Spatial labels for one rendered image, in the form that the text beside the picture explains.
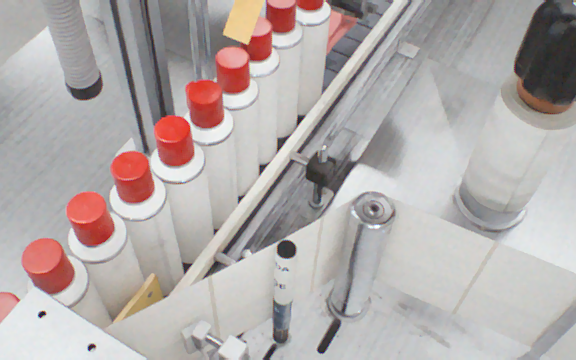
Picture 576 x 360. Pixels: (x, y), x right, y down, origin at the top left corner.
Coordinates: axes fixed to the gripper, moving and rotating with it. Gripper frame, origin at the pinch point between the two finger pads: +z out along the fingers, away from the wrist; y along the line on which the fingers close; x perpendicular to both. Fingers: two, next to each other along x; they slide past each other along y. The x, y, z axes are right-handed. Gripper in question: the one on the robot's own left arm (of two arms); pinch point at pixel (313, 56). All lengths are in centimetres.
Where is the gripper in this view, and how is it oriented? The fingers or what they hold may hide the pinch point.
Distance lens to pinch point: 83.0
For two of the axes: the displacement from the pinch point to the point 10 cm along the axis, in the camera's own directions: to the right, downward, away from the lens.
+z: -3.3, 8.9, 3.0
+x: 3.7, -1.7, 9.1
